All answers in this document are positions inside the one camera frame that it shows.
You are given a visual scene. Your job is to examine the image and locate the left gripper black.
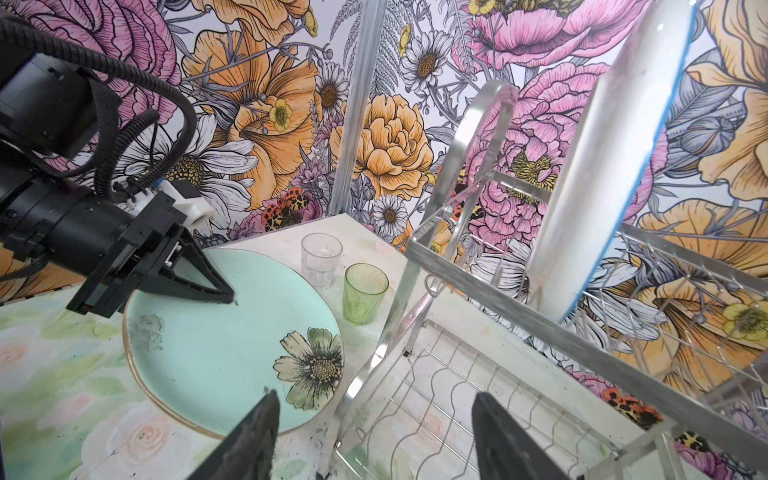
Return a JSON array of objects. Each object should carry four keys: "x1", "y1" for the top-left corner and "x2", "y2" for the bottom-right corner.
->
[{"x1": 1, "y1": 167, "x2": 235, "y2": 317}]

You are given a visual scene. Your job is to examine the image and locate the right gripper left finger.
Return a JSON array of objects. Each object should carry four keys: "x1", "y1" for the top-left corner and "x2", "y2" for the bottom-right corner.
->
[{"x1": 188, "y1": 390, "x2": 280, "y2": 480}]

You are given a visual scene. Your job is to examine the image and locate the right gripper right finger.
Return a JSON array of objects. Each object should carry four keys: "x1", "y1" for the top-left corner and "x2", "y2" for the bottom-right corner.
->
[{"x1": 471, "y1": 392, "x2": 567, "y2": 480}]

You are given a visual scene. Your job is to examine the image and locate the mint green plate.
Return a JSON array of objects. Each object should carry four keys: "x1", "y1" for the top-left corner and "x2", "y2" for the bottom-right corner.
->
[{"x1": 123, "y1": 249, "x2": 345, "y2": 439}]

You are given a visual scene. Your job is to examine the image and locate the clear glass cup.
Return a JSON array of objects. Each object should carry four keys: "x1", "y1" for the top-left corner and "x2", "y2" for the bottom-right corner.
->
[{"x1": 300, "y1": 232, "x2": 343, "y2": 290}]

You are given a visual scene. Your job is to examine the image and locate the chrome two-tier dish rack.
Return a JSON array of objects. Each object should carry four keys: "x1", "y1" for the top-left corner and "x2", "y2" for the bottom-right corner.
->
[{"x1": 329, "y1": 82, "x2": 767, "y2": 479}]

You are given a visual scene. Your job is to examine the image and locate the green tinted glass cup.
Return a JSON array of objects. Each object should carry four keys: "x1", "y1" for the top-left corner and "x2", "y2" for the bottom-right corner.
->
[{"x1": 342, "y1": 263, "x2": 389, "y2": 325}]

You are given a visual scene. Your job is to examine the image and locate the watermelon pattern plate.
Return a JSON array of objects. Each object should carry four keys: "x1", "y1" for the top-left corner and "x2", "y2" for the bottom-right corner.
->
[{"x1": 527, "y1": 0, "x2": 698, "y2": 323}]

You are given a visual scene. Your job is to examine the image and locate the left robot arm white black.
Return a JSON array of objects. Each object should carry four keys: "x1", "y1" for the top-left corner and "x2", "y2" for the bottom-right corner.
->
[{"x1": 1, "y1": 12, "x2": 234, "y2": 317}]

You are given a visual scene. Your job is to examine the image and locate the left black corrugated cable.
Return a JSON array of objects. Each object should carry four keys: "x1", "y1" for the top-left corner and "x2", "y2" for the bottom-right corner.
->
[{"x1": 0, "y1": 17, "x2": 199, "y2": 202}]

